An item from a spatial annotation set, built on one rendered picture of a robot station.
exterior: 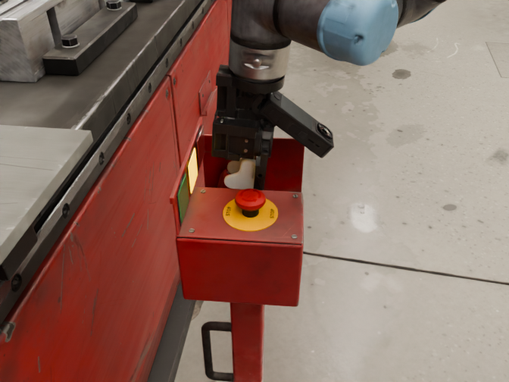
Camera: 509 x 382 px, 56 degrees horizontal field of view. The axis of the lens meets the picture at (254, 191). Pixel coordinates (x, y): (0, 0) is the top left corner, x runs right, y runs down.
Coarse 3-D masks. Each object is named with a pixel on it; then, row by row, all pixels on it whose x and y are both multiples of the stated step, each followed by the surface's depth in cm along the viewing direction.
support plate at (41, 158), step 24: (0, 144) 34; (24, 144) 34; (48, 144) 34; (72, 144) 34; (0, 168) 32; (24, 168) 32; (48, 168) 32; (72, 168) 33; (0, 192) 30; (24, 192) 30; (48, 192) 30; (0, 216) 28; (24, 216) 28; (0, 240) 26; (0, 264) 26
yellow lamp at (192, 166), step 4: (192, 156) 64; (192, 160) 64; (192, 164) 64; (196, 164) 67; (192, 168) 64; (196, 168) 67; (192, 172) 65; (196, 172) 67; (192, 176) 65; (196, 176) 67; (192, 180) 65; (192, 184) 65; (192, 188) 65
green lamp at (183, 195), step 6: (186, 180) 61; (186, 186) 61; (180, 192) 58; (186, 192) 61; (180, 198) 58; (186, 198) 62; (180, 204) 58; (186, 204) 62; (180, 210) 58; (180, 216) 59
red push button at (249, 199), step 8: (240, 192) 61; (248, 192) 61; (256, 192) 61; (240, 200) 60; (248, 200) 60; (256, 200) 60; (264, 200) 61; (248, 208) 60; (256, 208) 60; (248, 216) 62
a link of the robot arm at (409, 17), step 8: (408, 0) 52; (416, 0) 53; (424, 0) 53; (432, 0) 53; (440, 0) 53; (408, 8) 53; (416, 8) 54; (424, 8) 54; (432, 8) 55; (408, 16) 54; (416, 16) 56; (424, 16) 59; (400, 24) 55
